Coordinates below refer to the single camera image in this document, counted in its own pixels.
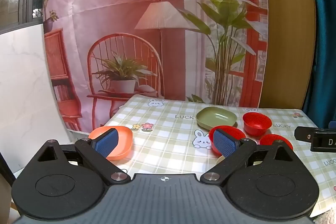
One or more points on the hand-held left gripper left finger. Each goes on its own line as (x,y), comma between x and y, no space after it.
(106,143)

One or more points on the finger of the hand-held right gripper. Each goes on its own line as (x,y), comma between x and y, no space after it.
(303,134)

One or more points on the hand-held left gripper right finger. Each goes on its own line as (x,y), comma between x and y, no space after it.
(224,144)

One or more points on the orange plate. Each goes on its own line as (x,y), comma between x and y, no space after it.
(124,142)

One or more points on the red bowl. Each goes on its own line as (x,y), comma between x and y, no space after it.
(239,132)
(256,124)
(273,138)

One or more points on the green plate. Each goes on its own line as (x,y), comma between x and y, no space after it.
(215,116)

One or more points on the checked rabbit print tablecloth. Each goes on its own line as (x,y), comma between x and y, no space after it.
(168,140)

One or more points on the white marble board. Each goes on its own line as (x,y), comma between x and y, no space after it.
(26,82)

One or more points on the yellow wooden panel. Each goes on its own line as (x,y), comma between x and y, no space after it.
(288,29)

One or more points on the teal curtain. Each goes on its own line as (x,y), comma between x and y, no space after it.
(325,29)

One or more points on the printed wall cloth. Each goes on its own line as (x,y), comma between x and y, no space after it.
(118,3)

